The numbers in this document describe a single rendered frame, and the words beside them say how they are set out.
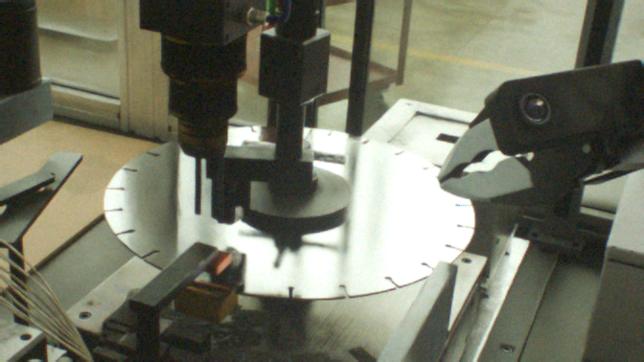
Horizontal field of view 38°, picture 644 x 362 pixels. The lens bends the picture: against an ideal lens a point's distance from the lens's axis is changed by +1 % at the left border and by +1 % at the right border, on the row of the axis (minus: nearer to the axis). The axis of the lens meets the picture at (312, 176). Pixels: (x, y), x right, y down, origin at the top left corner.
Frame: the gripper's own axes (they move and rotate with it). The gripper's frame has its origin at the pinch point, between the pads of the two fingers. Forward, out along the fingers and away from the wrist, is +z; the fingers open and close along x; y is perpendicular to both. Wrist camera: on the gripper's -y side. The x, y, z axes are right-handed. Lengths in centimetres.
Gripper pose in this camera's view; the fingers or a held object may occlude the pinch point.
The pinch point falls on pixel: (446, 178)
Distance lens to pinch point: 74.8
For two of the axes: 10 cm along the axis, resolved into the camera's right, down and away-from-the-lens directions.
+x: -2.3, -9.5, 2.1
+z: -6.6, 3.2, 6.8
